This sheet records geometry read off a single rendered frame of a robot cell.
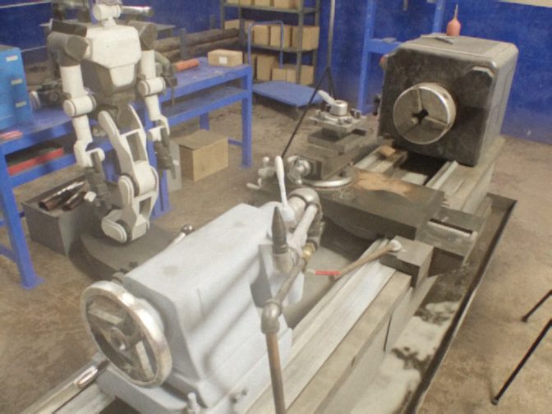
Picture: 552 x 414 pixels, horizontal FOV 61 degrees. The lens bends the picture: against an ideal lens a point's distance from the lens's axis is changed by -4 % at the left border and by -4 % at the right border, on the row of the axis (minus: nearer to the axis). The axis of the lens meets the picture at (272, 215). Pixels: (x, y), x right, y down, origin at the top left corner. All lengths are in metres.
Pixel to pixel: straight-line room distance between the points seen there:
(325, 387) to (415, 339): 0.86
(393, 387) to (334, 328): 0.54
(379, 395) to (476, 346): 1.02
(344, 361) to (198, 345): 0.43
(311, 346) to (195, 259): 0.43
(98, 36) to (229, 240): 1.54
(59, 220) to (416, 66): 2.16
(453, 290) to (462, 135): 0.71
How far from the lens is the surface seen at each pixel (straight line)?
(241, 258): 1.02
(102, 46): 2.39
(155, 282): 0.94
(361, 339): 1.32
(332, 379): 1.21
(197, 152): 3.94
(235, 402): 1.05
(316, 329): 1.31
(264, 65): 6.38
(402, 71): 2.41
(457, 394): 2.41
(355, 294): 1.45
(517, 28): 5.61
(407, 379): 1.84
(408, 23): 5.88
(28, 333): 2.75
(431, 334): 2.04
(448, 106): 2.17
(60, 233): 3.17
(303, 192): 1.31
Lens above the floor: 1.72
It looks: 30 degrees down
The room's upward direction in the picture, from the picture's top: 2 degrees clockwise
